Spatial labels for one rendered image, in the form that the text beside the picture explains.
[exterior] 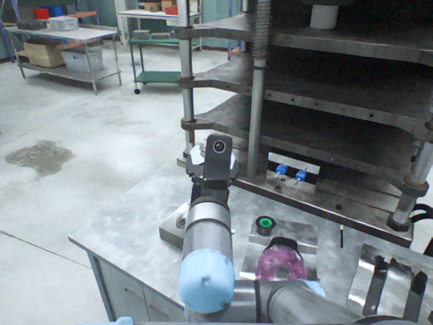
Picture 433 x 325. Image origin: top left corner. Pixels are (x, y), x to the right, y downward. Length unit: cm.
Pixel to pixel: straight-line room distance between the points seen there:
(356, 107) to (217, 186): 102
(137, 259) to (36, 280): 130
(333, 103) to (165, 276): 101
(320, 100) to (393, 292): 80
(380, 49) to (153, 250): 120
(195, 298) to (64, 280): 206
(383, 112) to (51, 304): 215
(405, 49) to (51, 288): 236
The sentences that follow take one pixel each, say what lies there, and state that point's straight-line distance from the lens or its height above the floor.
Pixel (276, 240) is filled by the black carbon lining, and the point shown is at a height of 89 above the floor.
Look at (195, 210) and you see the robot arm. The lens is 50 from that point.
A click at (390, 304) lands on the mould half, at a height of 89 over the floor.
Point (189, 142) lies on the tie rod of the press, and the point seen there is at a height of 90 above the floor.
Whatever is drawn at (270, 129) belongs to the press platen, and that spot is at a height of 104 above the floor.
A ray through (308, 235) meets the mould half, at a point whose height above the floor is 91.
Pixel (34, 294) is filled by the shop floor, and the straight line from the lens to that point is 248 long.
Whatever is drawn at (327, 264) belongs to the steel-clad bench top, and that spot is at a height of 80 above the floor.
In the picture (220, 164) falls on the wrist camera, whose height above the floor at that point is 151.
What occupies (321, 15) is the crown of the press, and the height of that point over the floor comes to 160.
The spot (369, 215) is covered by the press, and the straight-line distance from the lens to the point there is 168.
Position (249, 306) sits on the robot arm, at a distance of 52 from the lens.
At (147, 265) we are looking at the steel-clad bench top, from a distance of 132.
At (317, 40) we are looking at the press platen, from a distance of 146.
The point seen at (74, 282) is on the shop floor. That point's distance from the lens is 242.
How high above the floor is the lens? 180
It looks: 33 degrees down
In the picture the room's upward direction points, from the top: straight up
